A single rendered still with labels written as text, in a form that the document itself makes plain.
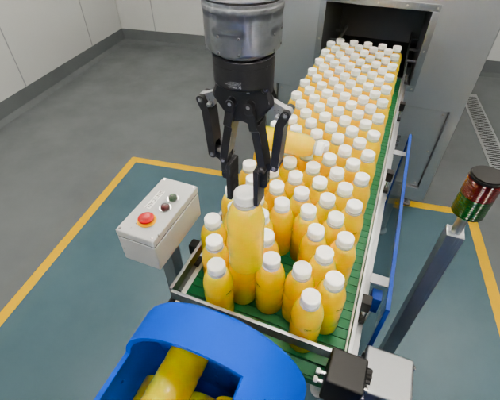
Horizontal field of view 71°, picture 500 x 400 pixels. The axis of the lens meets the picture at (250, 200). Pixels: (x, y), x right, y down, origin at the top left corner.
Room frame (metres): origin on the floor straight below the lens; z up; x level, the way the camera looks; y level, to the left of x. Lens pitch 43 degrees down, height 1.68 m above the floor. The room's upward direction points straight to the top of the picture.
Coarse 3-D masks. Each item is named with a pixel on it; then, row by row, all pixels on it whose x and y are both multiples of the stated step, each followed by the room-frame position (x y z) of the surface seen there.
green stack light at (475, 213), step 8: (456, 200) 0.53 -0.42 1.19; (464, 200) 0.51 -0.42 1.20; (456, 208) 0.52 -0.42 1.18; (464, 208) 0.51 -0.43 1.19; (472, 208) 0.50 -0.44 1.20; (480, 208) 0.49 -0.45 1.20; (488, 208) 0.50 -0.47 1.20; (464, 216) 0.50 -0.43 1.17; (472, 216) 0.49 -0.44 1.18; (480, 216) 0.49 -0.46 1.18
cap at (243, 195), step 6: (240, 186) 0.44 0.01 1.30; (246, 186) 0.44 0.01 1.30; (234, 192) 0.43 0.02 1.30; (240, 192) 0.43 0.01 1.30; (246, 192) 0.43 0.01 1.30; (252, 192) 0.43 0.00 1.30; (234, 198) 0.42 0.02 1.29; (240, 198) 0.41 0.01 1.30; (246, 198) 0.41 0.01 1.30; (252, 198) 0.41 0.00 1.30; (240, 204) 0.41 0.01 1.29; (246, 204) 0.41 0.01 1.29; (252, 204) 0.41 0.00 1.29
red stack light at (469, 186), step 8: (464, 184) 0.53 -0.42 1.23; (472, 184) 0.51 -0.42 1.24; (464, 192) 0.52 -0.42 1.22; (472, 192) 0.51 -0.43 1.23; (480, 192) 0.50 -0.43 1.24; (488, 192) 0.49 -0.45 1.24; (496, 192) 0.49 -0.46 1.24; (472, 200) 0.50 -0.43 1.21; (480, 200) 0.50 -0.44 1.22; (488, 200) 0.49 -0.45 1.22
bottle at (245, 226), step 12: (228, 216) 0.42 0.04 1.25; (240, 216) 0.40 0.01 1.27; (252, 216) 0.40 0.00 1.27; (264, 216) 0.43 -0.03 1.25; (228, 228) 0.41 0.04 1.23; (240, 228) 0.40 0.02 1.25; (252, 228) 0.40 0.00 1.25; (228, 240) 0.42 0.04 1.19; (240, 240) 0.39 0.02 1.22; (252, 240) 0.40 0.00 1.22; (240, 252) 0.39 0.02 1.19; (252, 252) 0.39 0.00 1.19; (240, 264) 0.39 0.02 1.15; (252, 264) 0.39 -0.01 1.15
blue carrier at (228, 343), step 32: (160, 320) 0.25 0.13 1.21; (192, 320) 0.24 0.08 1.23; (224, 320) 0.24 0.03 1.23; (128, 352) 0.25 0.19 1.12; (160, 352) 0.29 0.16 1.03; (192, 352) 0.20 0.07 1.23; (224, 352) 0.20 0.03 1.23; (256, 352) 0.20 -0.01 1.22; (128, 384) 0.22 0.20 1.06; (224, 384) 0.25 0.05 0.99; (256, 384) 0.17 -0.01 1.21; (288, 384) 0.18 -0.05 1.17
